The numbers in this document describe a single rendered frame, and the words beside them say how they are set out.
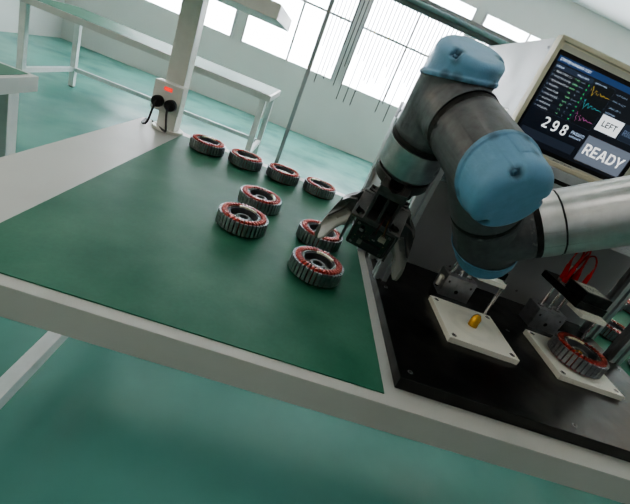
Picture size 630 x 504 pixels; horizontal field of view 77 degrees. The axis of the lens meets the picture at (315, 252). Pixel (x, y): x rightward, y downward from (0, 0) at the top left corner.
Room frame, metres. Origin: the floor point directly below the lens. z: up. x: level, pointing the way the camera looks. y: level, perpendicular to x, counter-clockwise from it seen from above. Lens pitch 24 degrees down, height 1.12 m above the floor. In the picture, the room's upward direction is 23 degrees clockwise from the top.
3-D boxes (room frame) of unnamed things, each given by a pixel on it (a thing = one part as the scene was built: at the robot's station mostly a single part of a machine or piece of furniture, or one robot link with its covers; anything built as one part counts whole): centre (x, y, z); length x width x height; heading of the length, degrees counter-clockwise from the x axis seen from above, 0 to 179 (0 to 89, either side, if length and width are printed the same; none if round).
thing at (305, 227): (0.90, 0.01, 0.77); 0.11 x 0.11 x 0.04
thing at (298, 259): (0.73, -0.01, 0.77); 0.11 x 0.11 x 0.04
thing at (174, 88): (1.20, 0.51, 0.98); 0.37 x 0.35 x 0.46; 99
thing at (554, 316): (0.92, -0.57, 0.80); 0.08 x 0.05 x 0.06; 99
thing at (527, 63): (1.08, -0.44, 1.22); 0.44 x 0.39 x 0.20; 99
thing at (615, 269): (1.01, -0.44, 0.92); 0.66 x 0.01 x 0.30; 99
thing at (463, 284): (0.88, -0.33, 0.80); 0.08 x 0.05 x 0.06; 99
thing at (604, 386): (0.78, -0.59, 0.78); 0.15 x 0.15 x 0.01; 9
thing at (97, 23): (3.78, 1.96, 0.37); 2.10 x 0.90 x 0.75; 99
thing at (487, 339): (0.74, -0.35, 0.78); 0.15 x 0.15 x 0.01; 9
